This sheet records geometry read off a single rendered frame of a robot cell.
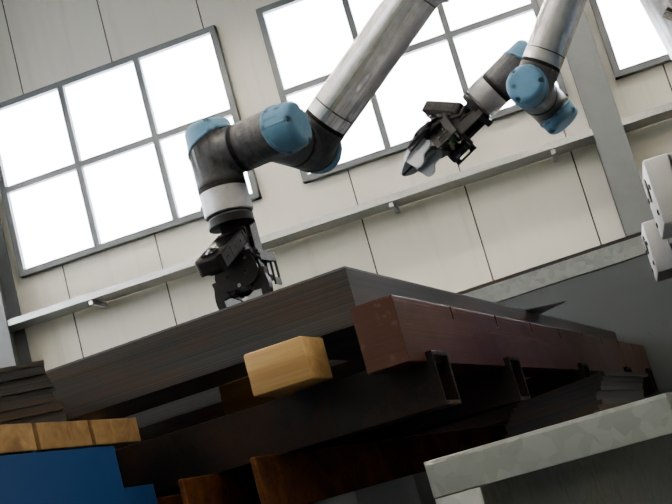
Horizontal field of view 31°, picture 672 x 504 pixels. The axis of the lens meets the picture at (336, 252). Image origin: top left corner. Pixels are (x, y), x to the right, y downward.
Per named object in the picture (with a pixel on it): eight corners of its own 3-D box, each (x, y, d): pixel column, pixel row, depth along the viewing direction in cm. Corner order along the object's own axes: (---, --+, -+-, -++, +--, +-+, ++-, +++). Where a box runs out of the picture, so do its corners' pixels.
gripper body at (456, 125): (434, 150, 242) (478, 106, 239) (418, 128, 248) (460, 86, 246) (457, 168, 247) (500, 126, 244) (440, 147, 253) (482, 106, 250)
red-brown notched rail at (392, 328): (367, 374, 105) (349, 308, 106) (634, 379, 255) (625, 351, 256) (409, 360, 104) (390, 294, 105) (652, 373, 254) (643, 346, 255)
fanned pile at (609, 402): (467, 452, 108) (454, 409, 108) (556, 434, 144) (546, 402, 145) (601, 414, 104) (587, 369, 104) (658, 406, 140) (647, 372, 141)
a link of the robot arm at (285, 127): (316, 106, 188) (257, 132, 192) (281, 92, 178) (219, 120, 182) (329, 153, 186) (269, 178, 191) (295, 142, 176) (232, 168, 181)
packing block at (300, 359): (252, 397, 107) (241, 354, 108) (276, 397, 112) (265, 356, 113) (313, 378, 105) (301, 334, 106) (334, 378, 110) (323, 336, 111)
